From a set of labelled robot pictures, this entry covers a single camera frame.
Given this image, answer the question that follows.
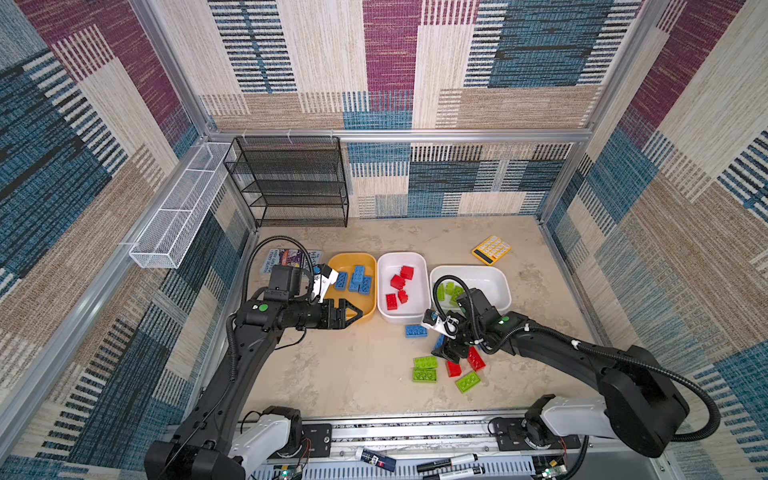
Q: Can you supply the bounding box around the blue lego brick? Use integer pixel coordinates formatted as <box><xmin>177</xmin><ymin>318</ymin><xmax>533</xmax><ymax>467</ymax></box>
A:
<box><xmin>405</xmin><ymin>325</ymin><xmax>428</xmax><ymax>338</ymax></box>
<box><xmin>334</xmin><ymin>272</ymin><xmax>348</xmax><ymax>291</ymax></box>
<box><xmin>358</xmin><ymin>276</ymin><xmax>373</xmax><ymax>295</ymax></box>
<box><xmin>350</xmin><ymin>265</ymin><xmax>365</xmax><ymax>285</ymax></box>

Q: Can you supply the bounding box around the green lego plate studded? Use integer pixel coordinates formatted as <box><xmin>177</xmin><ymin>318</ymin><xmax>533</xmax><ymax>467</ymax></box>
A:
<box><xmin>413</xmin><ymin>356</ymin><xmax>438</xmax><ymax>369</ymax></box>

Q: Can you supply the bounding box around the green lego plate hollow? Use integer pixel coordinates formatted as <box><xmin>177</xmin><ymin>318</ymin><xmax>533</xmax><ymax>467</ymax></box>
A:
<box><xmin>412</xmin><ymin>368</ymin><xmax>437</xmax><ymax>383</ymax></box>

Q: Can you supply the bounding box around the large red lego brick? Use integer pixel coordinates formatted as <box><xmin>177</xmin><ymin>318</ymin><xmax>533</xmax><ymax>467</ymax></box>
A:
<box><xmin>390</xmin><ymin>275</ymin><xmax>406</xmax><ymax>290</ymax></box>

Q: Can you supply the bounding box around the red lego brick tall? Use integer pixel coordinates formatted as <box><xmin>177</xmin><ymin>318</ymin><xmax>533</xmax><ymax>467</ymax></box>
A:
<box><xmin>400</xmin><ymin>266</ymin><xmax>414</xmax><ymax>280</ymax></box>

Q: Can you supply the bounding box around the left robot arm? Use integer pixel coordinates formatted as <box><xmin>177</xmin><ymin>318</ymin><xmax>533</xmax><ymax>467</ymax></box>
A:
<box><xmin>144</xmin><ymin>258</ymin><xmax>363</xmax><ymax>479</ymax></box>

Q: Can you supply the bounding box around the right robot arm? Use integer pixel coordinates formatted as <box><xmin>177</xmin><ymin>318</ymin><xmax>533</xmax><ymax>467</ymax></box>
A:
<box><xmin>422</xmin><ymin>275</ymin><xmax>721</xmax><ymax>458</ymax></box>

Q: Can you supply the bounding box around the yellow plastic tub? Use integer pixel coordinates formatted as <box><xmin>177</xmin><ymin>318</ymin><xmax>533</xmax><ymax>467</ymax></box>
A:
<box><xmin>325</xmin><ymin>252</ymin><xmax>377</xmax><ymax>322</ymax></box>

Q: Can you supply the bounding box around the treehouse paperback book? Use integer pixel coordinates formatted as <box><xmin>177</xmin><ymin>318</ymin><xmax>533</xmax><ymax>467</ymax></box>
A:
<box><xmin>259</xmin><ymin>248</ymin><xmax>323</xmax><ymax>274</ymax></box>

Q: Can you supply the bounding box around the right white plastic tub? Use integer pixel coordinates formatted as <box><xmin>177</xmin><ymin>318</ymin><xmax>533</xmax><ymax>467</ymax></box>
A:
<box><xmin>428</xmin><ymin>264</ymin><xmax>512</xmax><ymax>317</ymax></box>

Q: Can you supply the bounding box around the white plastic tub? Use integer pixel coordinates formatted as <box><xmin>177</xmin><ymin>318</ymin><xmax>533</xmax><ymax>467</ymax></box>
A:
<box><xmin>428</xmin><ymin>264</ymin><xmax>512</xmax><ymax>317</ymax></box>
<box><xmin>377</xmin><ymin>251</ymin><xmax>431</xmax><ymax>325</ymax></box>

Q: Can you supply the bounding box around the middle white plastic tub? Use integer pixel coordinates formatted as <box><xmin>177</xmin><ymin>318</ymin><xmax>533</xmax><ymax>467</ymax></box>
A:
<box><xmin>377</xmin><ymin>251</ymin><xmax>431</xmax><ymax>325</ymax></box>

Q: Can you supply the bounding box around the yellow calculator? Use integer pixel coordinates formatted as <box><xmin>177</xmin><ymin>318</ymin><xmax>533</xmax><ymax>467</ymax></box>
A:
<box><xmin>471</xmin><ymin>235</ymin><xmax>511</xmax><ymax>266</ymax></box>

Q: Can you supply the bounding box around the black marker pen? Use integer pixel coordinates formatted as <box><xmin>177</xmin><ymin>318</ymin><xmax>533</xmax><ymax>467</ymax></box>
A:
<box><xmin>416</xmin><ymin>453</ymin><xmax>479</xmax><ymax>473</ymax></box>

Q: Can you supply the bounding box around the blue marker pen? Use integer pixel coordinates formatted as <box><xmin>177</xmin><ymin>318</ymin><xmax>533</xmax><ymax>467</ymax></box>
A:
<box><xmin>355</xmin><ymin>447</ymin><xmax>397</xmax><ymax>473</ymax></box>

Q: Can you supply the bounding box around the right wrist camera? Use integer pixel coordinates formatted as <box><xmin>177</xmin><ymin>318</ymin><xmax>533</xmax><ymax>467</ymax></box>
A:
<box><xmin>421</xmin><ymin>310</ymin><xmax>460</xmax><ymax>339</ymax></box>

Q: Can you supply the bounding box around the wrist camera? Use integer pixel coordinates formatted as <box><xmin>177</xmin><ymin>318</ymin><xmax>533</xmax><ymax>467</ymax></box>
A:
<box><xmin>421</xmin><ymin>310</ymin><xmax>460</xmax><ymax>339</ymax></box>
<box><xmin>311</xmin><ymin>264</ymin><xmax>339</xmax><ymax>303</ymax></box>

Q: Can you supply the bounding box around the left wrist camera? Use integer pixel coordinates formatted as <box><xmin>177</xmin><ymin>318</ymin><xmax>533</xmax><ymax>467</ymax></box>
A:
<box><xmin>311</xmin><ymin>264</ymin><xmax>339</xmax><ymax>303</ymax></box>

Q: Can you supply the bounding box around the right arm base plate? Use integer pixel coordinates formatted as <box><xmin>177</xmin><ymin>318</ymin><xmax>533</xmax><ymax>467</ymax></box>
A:
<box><xmin>487</xmin><ymin>417</ymin><xmax>582</xmax><ymax>452</ymax></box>

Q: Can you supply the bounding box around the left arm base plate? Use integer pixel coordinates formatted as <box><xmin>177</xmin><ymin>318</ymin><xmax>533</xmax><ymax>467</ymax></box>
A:
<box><xmin>269</xmin><ymin>423</ymin><xmax>333</xmax><ymax>461</ymax></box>

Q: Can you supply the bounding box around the black wire mesh shelf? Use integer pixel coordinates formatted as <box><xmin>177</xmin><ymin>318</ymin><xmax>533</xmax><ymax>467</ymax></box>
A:
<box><xmin>223</xmin><ymin>136</ymin><xmax>350</xmax><ymax>227</ymax></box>

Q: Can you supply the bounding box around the white wire wall basket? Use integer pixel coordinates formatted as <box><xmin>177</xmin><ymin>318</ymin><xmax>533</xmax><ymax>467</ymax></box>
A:
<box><xmin>130</xmin><ymin>142</ymin><xmax>229</xmax><ymax>269</ymax></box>

